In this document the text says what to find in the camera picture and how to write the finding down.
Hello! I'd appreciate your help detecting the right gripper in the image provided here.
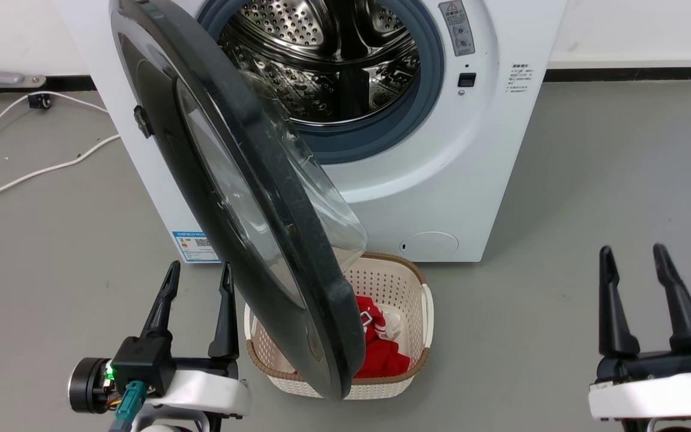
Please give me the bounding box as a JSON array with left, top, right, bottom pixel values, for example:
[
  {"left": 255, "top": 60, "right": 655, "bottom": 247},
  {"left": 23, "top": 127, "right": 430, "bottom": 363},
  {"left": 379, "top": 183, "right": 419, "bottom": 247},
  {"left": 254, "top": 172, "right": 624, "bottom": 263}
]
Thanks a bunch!
[{"left": 588, "top": 242, "right": 691, "bottom": 421}]

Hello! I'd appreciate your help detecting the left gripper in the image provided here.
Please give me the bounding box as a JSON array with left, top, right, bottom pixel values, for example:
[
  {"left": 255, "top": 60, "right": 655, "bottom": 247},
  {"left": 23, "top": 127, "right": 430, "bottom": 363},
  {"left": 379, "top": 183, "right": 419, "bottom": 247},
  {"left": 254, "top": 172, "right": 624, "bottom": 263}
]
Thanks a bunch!
[{"left": 69, "top": 260, "right": 252, "bottom": 419}]

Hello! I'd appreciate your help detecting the black round washer door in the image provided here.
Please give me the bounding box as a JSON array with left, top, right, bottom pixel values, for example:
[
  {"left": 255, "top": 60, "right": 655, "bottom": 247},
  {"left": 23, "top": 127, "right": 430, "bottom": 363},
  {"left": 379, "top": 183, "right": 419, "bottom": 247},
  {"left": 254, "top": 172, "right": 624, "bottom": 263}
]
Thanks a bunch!
[{"left": 109, "top": 0, "right": 370, "bottom": 401}]

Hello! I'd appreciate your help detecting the white front-load washing machine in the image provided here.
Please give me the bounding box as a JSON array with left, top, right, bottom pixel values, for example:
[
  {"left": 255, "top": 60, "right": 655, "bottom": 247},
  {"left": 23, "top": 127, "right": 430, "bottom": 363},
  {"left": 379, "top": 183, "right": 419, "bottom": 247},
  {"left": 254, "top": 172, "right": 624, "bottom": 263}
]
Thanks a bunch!
[{"left": 55, "top": 0, "right": 568, "bottom": 265}]

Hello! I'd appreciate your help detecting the grey rubber door gasket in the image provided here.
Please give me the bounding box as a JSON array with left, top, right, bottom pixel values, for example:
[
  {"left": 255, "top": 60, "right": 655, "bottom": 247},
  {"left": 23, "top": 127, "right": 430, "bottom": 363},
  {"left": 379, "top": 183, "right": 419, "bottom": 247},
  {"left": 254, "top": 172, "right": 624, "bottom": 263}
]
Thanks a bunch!
[{"left": 197, "top": 0, "right": 446, "bottom": 164}]

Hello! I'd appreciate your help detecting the blue energy label sticker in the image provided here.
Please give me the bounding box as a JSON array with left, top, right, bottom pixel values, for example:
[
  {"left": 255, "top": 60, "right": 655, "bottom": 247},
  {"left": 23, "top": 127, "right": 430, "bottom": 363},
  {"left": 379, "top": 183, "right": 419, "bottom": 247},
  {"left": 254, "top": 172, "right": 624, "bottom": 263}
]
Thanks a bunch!
[{"left": 172, "top": 231, "right": 221, "bottom": 263}]

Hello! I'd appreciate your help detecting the cream perforated laundry basket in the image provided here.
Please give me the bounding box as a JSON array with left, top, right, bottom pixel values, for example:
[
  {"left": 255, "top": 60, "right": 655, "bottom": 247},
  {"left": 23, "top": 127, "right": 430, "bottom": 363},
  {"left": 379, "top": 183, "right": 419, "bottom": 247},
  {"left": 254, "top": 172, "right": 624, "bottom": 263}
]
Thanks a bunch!
[{"left": 244, "top": 252, "right": 435, "bottom": 401}]

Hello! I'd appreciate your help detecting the red garment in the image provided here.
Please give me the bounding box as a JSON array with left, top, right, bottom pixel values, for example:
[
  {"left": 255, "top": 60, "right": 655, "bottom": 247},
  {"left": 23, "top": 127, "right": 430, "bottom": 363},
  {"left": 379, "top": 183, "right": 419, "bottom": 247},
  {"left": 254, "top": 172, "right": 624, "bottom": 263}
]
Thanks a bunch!
[{"left": 354, "top": 295, "right": 411, "bottom": 379}]

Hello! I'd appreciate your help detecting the white garment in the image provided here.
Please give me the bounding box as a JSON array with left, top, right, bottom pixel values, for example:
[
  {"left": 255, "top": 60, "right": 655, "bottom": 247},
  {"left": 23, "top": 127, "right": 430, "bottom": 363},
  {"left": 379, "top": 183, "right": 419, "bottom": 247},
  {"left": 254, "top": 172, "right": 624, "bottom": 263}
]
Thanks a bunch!
[{"left": 380, "top": 303, "right": 410, "bottom": 355}]

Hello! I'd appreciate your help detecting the round white filter cover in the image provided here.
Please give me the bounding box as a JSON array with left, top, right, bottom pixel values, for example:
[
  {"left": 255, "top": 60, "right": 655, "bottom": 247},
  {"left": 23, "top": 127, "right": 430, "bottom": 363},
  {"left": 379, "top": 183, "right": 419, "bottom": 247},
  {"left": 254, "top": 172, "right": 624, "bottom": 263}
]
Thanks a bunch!
[{"left": 399, "top": 232, "right": 459, "bottom": 260}]

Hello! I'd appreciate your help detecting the perforated steel washer drum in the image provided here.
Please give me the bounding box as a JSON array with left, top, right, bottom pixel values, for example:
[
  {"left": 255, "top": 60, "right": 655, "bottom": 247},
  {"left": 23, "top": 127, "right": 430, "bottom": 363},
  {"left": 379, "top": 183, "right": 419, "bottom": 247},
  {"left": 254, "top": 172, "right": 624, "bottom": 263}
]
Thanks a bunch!
[{"left": 217, "top": 0, "right": 422, "bottom": 124}]

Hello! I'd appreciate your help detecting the grey warning sticker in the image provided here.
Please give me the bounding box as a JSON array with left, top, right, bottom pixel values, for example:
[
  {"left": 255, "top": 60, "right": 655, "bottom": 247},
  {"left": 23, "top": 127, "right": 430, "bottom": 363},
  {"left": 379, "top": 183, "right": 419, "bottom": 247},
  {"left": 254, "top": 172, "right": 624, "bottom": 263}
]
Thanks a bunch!
[{"left": 438, "top": 0, "right": 476, "bottom": 58}]

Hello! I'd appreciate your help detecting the teal camera cable plug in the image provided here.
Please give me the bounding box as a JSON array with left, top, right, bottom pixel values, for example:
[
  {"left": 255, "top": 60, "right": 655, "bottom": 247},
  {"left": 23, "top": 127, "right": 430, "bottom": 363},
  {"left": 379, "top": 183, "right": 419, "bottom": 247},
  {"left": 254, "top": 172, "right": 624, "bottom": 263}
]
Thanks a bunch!
[{"left": 108, "top": 380, "right": 148, "bottom": 432}]

